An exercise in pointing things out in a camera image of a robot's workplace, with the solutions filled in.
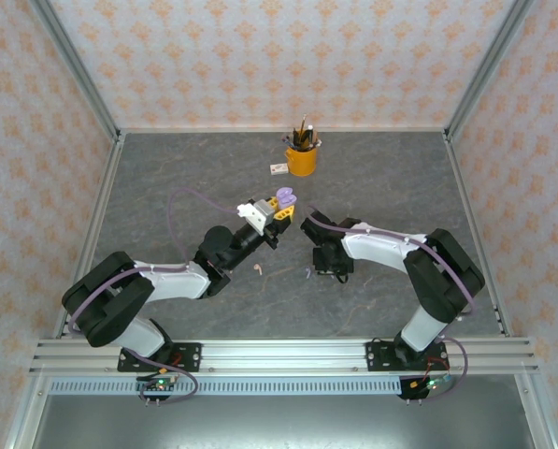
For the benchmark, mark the purple earbud charging case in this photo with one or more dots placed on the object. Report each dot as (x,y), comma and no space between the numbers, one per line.
(285,196)

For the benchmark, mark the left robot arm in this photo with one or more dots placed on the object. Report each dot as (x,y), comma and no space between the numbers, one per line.
(105,299)

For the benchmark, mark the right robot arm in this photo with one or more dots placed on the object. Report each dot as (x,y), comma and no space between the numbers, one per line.
(447,276)

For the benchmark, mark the white eraser box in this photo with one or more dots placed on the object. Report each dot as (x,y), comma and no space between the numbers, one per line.
(278,169)

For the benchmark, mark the yellow pen cup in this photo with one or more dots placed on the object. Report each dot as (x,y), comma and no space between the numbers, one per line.
(302,161)

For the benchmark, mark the black pen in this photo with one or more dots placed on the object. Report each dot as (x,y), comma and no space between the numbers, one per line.
(297,136)

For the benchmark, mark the wooden pencil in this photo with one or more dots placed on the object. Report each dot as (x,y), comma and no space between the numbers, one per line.
(303,128)

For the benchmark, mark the white capped marker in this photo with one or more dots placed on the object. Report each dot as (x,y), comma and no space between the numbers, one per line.
(310,127)

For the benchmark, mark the small green circuit board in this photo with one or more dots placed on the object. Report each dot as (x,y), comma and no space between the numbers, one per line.
(161,384)
(430,385)

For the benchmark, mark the grey metal panel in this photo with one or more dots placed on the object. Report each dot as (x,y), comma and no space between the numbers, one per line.
(278,421)

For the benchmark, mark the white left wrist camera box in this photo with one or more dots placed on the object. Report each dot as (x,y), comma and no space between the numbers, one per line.
(260,215)

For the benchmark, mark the long aluminium table rail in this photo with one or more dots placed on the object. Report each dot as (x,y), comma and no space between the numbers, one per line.
(213,129)

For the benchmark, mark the aluminium mounting rail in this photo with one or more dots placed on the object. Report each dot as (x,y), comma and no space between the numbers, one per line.
(283,355)

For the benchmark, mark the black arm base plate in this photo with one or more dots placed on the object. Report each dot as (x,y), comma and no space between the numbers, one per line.
(376,357)
(190,355)

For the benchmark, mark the aluminium table edge rail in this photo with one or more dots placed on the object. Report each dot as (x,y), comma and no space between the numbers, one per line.
(105,187)
(465,187)

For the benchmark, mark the aluminium frame post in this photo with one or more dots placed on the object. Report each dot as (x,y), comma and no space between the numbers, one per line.
(76,65)
(490,65)

